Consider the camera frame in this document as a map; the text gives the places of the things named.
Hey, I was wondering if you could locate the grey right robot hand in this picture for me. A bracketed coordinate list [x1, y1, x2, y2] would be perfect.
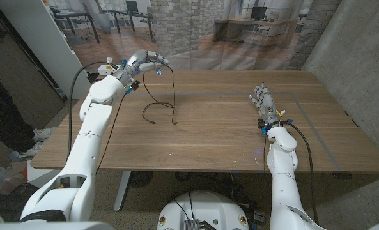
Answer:
[248, 82, 284, 127]

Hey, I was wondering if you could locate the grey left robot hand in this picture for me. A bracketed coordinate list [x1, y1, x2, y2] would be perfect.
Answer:
[114, 49, 170, 87]

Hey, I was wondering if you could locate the black USB cable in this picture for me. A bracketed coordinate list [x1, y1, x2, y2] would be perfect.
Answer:
[141, 62, 178, 126]

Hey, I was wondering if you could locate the white power strip box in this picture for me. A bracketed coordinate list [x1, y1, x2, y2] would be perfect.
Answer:
[97, 65, 118, 77]

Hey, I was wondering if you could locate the printed office backdrop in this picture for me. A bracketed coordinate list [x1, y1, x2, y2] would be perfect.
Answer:
[45, 0, 342, 72]

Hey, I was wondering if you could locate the white cabinet panel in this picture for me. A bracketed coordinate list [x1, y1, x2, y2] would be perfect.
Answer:
[0, 0, 91, 100]

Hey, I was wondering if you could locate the dark wooden door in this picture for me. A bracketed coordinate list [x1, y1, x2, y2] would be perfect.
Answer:
[0, 0, 65, 167]

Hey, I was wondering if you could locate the black round floor fan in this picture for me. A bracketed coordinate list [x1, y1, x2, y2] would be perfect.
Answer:
[128, 171, 154, 188]

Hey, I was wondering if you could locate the white sneaker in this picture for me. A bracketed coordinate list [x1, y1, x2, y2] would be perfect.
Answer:
[32, 127, 52, 143]
[18, 142, 47, 158]

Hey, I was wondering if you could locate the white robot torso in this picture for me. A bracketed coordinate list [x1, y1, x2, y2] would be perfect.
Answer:
[157, 190, 250, 230]

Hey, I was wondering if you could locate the white metal table leg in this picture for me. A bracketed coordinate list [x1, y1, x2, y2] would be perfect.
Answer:
[113, 171, 132, 212]

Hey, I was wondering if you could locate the person in dark clothes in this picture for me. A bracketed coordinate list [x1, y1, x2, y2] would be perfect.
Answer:
[0, 60, 36, 153]

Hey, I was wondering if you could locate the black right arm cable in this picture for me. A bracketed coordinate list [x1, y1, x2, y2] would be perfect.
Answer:
[283, 119, 320, 224]

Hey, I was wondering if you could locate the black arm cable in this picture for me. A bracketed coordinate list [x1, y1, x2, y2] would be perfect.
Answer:
[66, 61, 120, 160]
[283, 119, 320, 224]

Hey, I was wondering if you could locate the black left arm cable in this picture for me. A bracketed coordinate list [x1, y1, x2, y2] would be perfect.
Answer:
[66, 61, 120, 160]

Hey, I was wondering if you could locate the black floor cable bundle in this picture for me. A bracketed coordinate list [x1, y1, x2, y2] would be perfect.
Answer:
[175, 171, 252, 210]

